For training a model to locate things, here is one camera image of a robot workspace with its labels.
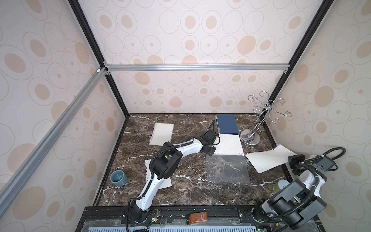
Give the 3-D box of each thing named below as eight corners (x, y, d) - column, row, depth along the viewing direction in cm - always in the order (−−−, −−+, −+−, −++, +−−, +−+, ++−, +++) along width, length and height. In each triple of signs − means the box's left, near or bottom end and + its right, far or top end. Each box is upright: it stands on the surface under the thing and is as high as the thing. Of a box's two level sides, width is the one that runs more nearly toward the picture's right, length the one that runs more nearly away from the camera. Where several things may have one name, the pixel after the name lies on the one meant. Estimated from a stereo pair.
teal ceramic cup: (113, 186, 85) (108, 182, 79) (117, 175, 90) (112, 169, 84) (126, 186, 85) (121, 182, 79) (129, 175, 90) (125, 169, 84)
